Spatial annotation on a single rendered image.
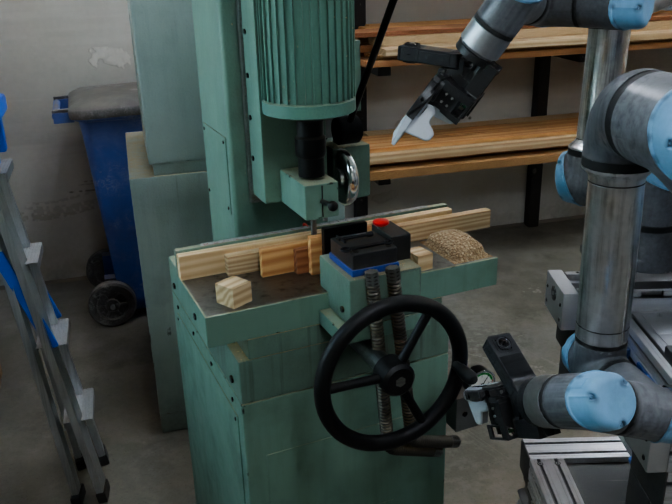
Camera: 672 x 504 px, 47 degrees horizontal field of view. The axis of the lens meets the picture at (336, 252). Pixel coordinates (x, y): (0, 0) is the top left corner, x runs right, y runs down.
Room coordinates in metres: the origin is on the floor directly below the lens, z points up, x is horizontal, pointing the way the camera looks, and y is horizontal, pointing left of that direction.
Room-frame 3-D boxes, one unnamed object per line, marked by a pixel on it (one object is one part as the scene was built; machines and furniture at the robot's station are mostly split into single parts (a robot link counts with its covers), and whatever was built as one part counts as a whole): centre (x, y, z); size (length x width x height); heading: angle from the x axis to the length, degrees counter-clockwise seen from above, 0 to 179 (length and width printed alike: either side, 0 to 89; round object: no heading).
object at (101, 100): (3.22, 0.83, 0.48); 0.64 x 0.54 x 0.97; 107
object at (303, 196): (1.46, 0.05, 1.03); 0.14 x 0.07 x 0.09; 23
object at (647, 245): (1.58, -0.69, 0.87); 0.15 x 0.15 x 0.10
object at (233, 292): (1.24, 0.18, 0.92); 0.05 x 0.04 x 0.04; 49
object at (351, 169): (1.61, -0.02, 1.02); 0.12 x 0.03 x 0.12; 23
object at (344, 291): (1.27, -0.06, 0.92); 0.15 x 0.13 x 0.09; 113
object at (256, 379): (1.55, 0.09, 0.76); 0.57 x 0.45 x 0.09; 23
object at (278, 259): (1.40, 0.03, 0.93); 0.24 x 0.01 x 0.06; 113
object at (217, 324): (1.35, -0.03, 0.87); 0.61 x 0.30 x 0.06; 113
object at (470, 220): (1.49, -0.06, 0.92); 0.60 x 0.02 x 0.04; 113
